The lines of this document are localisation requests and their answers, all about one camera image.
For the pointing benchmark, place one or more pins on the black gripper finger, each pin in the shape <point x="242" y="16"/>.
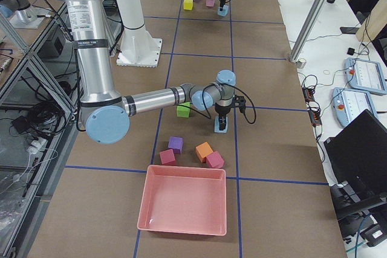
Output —
<point x="222" y="120"/>

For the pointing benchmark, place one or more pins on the blue foam block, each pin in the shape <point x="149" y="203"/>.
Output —
<point x="223" y="11"/>
<point x="216" y="130"/>

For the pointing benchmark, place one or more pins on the grey robot arm background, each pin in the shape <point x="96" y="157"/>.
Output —
<point x="21" y="14"/>

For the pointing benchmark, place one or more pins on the pink foam block far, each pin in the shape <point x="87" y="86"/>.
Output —
<point x="210" y="3"/>

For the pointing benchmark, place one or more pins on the orange foam block near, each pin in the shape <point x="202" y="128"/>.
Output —
<point x="202" y="151"/>

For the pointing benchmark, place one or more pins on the yellow foam block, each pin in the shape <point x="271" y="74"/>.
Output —
<point x="188" y="5"/>

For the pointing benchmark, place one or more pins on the green foam block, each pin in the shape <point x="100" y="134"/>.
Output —
<point x="183" y="110"/>

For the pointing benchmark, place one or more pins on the magenta foam block right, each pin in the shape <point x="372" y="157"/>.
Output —
<point x="214" y="160"/>

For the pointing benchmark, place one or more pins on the magenta foam block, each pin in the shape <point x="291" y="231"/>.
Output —
<point x="214" y="160"/>
<point x="167" y="157"/>

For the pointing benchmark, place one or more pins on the purple foam block near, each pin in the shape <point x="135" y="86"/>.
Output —
<point x="176" y="144"/>

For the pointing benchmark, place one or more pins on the magenta foam block left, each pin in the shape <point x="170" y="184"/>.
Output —
<point x="167" y="157"/>

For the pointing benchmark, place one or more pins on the black power strip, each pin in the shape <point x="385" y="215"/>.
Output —
<point x="313" y="107"/>

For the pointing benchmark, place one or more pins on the pink plastic tray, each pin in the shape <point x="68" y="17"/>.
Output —
<point x="188" y="200"/>

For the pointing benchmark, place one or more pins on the teach pendant lower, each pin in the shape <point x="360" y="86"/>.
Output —
<point x="348" y="104"/>

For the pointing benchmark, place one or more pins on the teach pendant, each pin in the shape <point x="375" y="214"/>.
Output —
<point x="348" y="104"/>
<point x="365" y="75"/>

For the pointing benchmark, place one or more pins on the teach pendant upper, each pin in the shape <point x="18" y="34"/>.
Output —
<point x="365" y="75"/>

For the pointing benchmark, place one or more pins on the black laptop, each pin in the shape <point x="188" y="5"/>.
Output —
<point x="358" y="155"/>

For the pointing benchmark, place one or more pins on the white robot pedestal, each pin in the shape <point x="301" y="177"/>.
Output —
<point x="137" y="47"/>

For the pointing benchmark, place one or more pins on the aluminium frame post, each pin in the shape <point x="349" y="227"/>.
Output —
<point x="306" y="30"/>

